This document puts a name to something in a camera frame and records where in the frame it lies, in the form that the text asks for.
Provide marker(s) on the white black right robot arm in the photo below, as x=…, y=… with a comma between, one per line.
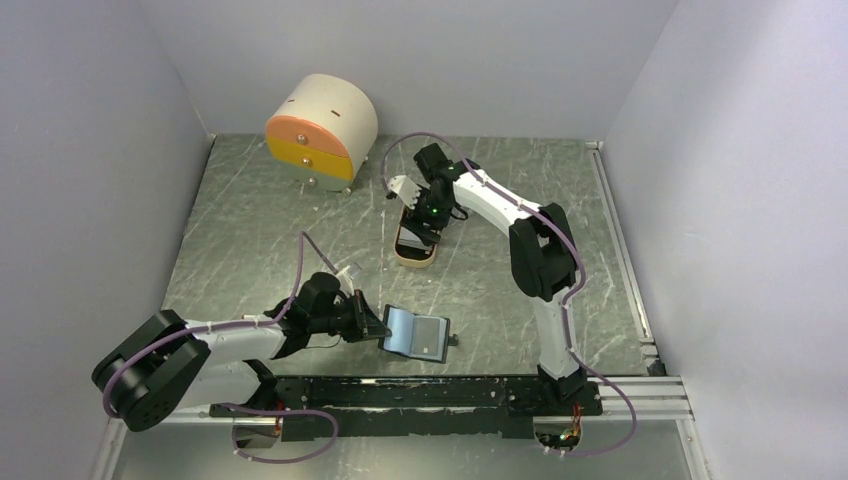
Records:
x=542, y=264

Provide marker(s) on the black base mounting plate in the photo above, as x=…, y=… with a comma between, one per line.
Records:
x=507, y=405

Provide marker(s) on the cream mini drawer cabinet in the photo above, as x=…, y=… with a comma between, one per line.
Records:
x=323, y=132

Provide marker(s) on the black leather card holder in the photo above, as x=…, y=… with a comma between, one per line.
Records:
x=417, y=336

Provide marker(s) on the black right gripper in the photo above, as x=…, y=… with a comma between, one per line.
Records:
x=421, y=218

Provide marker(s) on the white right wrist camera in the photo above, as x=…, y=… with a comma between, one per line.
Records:
x=404, y=188

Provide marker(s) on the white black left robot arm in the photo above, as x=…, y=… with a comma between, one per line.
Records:
x=169, y=363

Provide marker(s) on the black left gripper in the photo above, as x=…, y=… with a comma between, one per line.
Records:
x=366, y=324

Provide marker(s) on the beige oval plastic tray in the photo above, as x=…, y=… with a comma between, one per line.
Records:
x=409, y=250

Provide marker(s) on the stack of credit cards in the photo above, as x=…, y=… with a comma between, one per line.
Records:
x=418, y=237

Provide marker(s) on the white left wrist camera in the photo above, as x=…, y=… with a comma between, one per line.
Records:
x=347, y=277

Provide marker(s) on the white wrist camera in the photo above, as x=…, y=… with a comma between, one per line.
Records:
x=347, y=277
x=404, y=188

